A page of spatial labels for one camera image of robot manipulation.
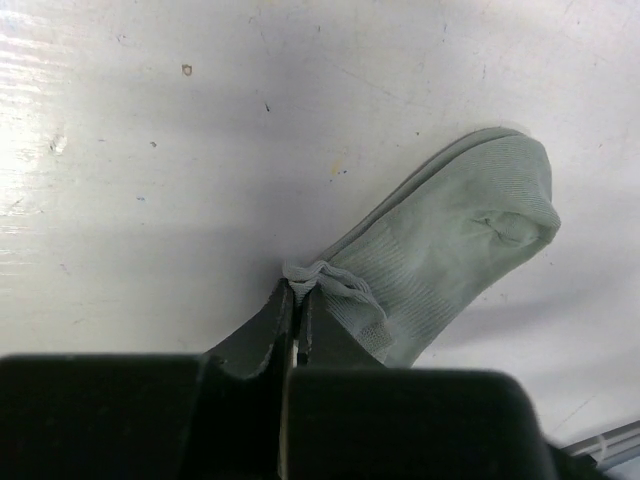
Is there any aluminium frame rail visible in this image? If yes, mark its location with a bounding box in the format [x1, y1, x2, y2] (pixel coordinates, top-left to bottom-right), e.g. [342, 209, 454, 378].
[562, 420, 639, 471]

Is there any grey ankle sock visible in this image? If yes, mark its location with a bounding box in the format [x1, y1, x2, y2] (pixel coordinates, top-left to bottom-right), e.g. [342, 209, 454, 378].
[282, 127, 561, 367]

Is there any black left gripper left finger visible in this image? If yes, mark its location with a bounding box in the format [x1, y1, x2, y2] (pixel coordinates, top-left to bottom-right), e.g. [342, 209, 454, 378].
[1, 282, 294, 479]

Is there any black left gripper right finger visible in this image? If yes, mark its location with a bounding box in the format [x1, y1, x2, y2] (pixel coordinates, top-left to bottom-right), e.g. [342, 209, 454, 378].
[287, 289, 566, 480]

